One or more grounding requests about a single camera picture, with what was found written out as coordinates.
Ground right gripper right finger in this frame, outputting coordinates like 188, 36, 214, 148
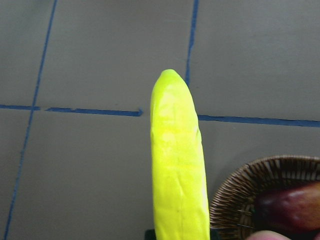
210, 229, 218, 240

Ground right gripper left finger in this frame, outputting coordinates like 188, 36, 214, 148
144, 229, 157, 240

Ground brown wicker basket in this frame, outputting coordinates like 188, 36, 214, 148
209, 155, 320, 240

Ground orange fruit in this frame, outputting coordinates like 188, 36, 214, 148
254, 181, 320, 234

